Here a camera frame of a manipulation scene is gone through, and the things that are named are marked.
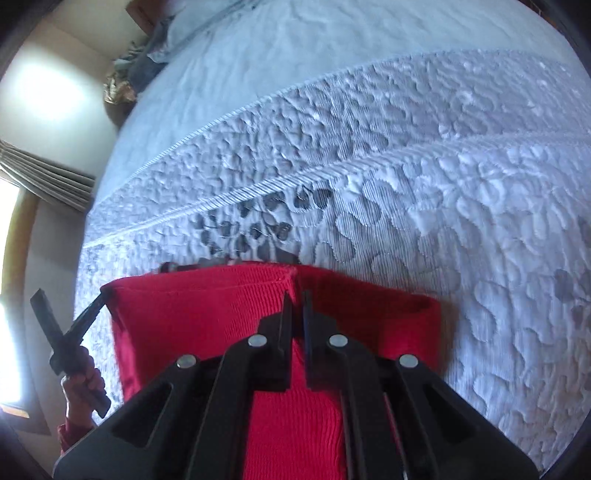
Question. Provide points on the red knitted sweater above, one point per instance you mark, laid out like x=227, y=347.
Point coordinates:
x=286, y=434

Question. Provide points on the gold shiny cloth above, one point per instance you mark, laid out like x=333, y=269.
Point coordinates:
x=117, y=90

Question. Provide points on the bed with quilted cover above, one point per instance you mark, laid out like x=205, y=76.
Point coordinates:
x=369, y=161

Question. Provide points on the person's left hand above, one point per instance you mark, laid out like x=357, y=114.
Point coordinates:
x=87, y=383

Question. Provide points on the grey-blue clothes pile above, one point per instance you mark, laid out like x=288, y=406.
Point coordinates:
x=136, y=62

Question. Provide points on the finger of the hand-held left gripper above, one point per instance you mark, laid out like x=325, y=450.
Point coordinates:
x=90, y=316

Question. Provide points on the blue pillow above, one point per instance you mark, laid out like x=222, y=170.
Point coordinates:
x=203, y=27

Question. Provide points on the person's left forearm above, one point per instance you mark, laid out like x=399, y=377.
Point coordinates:
x=74, y=438

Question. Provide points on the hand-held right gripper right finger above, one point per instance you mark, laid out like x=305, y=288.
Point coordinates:
x=318, y=341

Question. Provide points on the grey curtain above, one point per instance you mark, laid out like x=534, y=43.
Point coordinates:
x=51, y=177

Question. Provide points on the window with wooden frame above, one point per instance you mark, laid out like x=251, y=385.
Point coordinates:
x=11, y=300

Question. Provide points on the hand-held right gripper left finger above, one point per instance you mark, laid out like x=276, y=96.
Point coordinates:
x=277, y=341

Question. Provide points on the dark wooden bed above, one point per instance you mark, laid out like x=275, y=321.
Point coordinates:
x=138, y=11

